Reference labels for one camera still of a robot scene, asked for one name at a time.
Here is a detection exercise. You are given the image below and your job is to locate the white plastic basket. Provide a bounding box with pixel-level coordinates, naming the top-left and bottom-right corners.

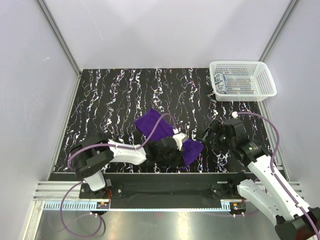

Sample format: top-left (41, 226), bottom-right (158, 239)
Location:
top-left (209, 61), bottom-right (277, 102)

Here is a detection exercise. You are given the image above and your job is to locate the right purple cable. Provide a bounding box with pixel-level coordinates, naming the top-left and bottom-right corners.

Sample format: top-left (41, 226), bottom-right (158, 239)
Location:
top-left (232, 111), bottom-right (320, 233)

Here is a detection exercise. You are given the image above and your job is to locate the purple towel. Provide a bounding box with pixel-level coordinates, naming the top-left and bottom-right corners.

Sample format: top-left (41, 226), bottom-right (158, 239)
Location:
top-left (134, 108), bottom-right (204, 169)

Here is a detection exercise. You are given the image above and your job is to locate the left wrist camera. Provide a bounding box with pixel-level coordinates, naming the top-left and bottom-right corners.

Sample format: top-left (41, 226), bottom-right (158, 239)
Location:
top-left (172, 128), bottom-right (188, 151)

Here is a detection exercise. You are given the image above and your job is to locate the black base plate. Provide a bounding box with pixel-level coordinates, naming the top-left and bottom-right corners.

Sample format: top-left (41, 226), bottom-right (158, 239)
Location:
top-left (78, 172), bottom-right (257, 200)

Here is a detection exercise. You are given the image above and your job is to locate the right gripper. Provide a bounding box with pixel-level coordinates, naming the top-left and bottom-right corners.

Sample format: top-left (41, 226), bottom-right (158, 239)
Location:
top-left (197, 119), bottom-right (235, 156)

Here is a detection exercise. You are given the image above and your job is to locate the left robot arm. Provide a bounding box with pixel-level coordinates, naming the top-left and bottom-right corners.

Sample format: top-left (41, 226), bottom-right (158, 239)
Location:
top-left (67, 133), bottom-right (188, 198)

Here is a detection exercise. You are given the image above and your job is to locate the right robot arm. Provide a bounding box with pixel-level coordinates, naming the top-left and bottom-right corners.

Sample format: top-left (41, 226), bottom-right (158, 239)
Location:
top-left (197, 118), bottom-right (320, 240)

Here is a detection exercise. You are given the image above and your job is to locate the blue white patterned towel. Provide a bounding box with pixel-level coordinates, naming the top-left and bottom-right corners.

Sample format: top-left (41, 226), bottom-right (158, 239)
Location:
top-left (214, 73), bottom-right (227, 94)

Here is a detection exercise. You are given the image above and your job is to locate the black marble pattern mat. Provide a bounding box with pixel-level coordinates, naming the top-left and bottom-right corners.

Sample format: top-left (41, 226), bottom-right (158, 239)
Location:
top-left (53, 68), bottom-right (273, 173)

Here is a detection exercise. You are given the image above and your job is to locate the aluminium frame rail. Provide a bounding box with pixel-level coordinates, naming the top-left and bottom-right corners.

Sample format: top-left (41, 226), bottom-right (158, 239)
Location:
top-left (32, 181), bottom-right (306, 201)

